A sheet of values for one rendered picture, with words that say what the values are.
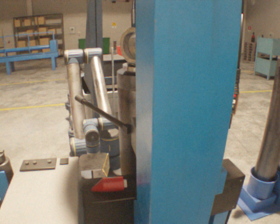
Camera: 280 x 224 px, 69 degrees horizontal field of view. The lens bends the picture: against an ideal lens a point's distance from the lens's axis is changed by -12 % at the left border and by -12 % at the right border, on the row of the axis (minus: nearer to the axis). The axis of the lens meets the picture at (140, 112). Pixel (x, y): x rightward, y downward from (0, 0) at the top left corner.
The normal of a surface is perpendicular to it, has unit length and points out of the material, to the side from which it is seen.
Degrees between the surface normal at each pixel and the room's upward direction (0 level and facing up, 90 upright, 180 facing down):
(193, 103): 90
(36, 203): 0
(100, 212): 90
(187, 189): 90
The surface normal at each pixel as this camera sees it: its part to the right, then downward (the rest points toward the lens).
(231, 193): 0.22, 0.36
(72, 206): 0.00, -0.93
